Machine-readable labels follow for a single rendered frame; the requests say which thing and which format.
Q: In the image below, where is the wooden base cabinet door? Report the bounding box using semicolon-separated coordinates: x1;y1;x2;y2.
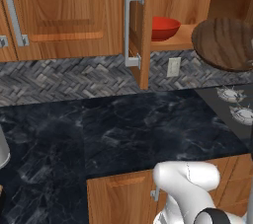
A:
86;169;168;224

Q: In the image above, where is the closed wooden cabinet door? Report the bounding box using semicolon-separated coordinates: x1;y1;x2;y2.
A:
0;0;125;62

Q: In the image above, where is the wooden base cabinet panel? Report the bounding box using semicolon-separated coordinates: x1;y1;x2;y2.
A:
207;153;253;217

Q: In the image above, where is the red bowl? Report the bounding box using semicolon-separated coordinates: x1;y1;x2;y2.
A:
151;16;182;42

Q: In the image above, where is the black hob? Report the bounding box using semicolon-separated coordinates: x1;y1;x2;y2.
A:
195;83;253;152

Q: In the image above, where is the dark wooden bowl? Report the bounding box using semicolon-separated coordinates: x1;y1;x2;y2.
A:
191;17;253;73

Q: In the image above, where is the white rounded appliance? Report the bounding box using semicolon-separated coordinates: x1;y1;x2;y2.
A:
0;125;12;171

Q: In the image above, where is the white wall outlet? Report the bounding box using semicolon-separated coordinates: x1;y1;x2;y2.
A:
166;56;183;79

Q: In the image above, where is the grey open door handle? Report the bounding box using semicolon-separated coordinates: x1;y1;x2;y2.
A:
124;0;146;70

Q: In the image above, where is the wooden wall cabinet shelf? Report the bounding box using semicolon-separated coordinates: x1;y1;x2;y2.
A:
150;23;201;52

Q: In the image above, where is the small grey base cabinet handle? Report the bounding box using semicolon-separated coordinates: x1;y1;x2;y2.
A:
149;186;161;202

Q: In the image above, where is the grey cabinet handle end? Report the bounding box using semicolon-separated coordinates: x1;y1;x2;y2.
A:
0;35;10;49

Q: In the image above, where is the long grey cabinet handle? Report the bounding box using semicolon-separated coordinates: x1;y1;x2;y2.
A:
1;0;30;47

